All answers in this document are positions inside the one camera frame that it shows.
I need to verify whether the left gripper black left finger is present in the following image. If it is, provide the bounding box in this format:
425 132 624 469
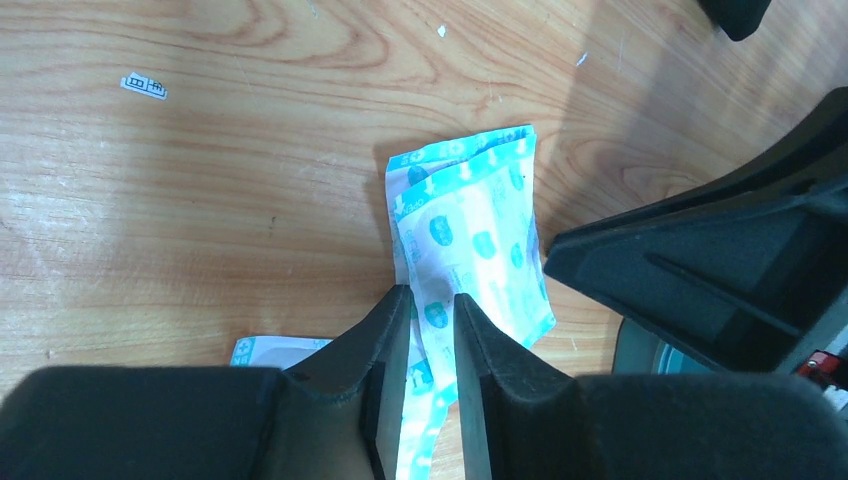
1 285 412 479

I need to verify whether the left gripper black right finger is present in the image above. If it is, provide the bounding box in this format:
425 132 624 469
454 294 847 479

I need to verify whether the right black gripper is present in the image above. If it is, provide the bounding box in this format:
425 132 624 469
544 87 847 372

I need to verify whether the dark teal divided tray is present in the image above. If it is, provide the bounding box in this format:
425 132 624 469
612 318 709 374

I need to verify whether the small white paper scrap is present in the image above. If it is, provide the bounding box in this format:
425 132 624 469
120 72 168 101

